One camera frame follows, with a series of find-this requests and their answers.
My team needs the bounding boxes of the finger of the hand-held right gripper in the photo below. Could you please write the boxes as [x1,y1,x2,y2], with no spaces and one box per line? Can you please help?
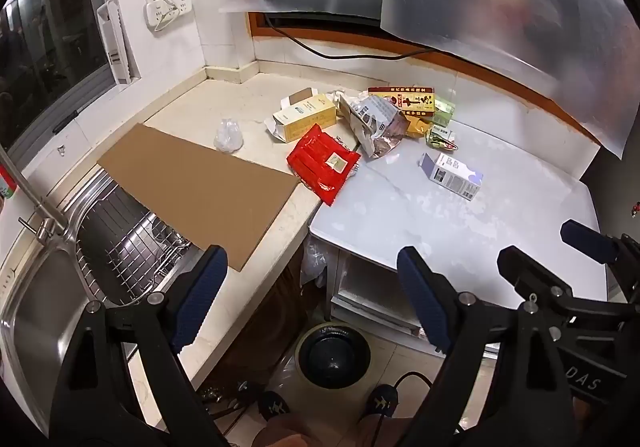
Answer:
[497,245,640,324]
[560,220,640,278]

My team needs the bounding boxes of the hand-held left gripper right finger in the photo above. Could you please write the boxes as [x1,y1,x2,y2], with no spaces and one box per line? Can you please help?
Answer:
[395,247,581,447]

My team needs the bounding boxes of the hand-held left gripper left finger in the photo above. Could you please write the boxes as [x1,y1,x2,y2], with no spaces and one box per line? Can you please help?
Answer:
[47,244,236,447]

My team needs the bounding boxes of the round black trash bin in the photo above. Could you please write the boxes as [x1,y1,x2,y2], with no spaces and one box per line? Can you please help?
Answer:
[298,322,372,389]

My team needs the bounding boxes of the white and purple small box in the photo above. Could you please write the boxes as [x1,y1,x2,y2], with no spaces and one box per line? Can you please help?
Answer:
[419,152,484,202]

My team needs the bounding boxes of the small green wrapper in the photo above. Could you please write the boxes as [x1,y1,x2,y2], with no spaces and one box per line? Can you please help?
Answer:
[426,126,458,150]

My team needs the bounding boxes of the clear plastic cup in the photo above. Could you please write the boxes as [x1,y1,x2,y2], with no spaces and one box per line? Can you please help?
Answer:
[214,118,245,153]

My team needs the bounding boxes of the yellow packet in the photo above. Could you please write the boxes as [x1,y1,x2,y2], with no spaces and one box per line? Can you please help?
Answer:
[406,117,433,139]

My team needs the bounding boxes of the red snack packet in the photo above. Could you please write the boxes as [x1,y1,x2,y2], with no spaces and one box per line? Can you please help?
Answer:
[286,124,362,206]

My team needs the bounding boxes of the torn silver foil bag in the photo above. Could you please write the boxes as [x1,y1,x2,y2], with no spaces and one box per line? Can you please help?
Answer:
[340,94,408,159]

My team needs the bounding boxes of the light green packet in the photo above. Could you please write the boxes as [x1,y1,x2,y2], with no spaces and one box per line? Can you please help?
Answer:
[432,97,456,127]

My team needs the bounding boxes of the long red and yellow box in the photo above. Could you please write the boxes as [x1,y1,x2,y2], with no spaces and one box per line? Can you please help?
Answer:
[368,86,436,118]

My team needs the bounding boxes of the yellow and white carton box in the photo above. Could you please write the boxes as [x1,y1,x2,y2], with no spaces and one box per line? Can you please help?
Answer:
[272,88,337,143]

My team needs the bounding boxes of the white paper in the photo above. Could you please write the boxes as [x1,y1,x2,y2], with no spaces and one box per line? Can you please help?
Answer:
[327,88,358,115]

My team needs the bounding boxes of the white appliance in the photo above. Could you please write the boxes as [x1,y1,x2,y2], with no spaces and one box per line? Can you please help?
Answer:
[327,247,501,353]

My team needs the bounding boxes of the brown wooden cabinet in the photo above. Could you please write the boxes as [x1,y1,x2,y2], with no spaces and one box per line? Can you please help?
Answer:
[200,247,326,408]

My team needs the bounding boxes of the dark blue slipper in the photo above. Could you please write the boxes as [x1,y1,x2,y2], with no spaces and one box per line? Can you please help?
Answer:
[367,384,401,420]
[257,391,291,425]

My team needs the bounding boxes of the brown cardboard sheet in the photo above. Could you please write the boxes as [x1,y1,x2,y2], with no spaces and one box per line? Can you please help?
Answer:
[96,123,301,272]

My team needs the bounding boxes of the clear plastic bag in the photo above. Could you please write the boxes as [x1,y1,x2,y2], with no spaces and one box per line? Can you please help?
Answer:
[300,234,331,288]

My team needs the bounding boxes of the person's bare leg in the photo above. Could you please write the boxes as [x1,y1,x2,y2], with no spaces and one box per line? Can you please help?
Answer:
[357,414,416,447]
[250,414,321,447]

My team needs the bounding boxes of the stainless steel sink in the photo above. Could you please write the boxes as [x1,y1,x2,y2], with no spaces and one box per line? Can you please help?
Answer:
[0,164,196,433]

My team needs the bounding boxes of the steel faucet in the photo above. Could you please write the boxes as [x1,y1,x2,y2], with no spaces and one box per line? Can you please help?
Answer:
[0,147,68,240]

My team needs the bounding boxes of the red label bottle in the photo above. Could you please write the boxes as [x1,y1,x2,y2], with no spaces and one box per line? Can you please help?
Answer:
[0,164,18,200]

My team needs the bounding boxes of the white power strip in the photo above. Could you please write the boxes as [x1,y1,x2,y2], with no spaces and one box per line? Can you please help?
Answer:
[145,0,193,30]

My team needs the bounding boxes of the dark glass window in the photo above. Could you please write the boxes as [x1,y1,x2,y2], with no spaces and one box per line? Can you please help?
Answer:
[0,0,118,153]

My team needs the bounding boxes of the wire dish rack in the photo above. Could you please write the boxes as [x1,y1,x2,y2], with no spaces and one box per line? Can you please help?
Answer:
[75,187,193,305]

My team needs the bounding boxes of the brown wooden window frame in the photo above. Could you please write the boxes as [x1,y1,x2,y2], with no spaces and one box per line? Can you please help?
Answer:
[248,12,601,143]

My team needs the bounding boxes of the white wall-mounted holder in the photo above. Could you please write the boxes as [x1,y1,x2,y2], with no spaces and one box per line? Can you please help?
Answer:
[96,0,133,85]

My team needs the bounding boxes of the black power cable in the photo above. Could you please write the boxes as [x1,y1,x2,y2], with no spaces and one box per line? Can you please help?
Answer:
[262,13,426,60]

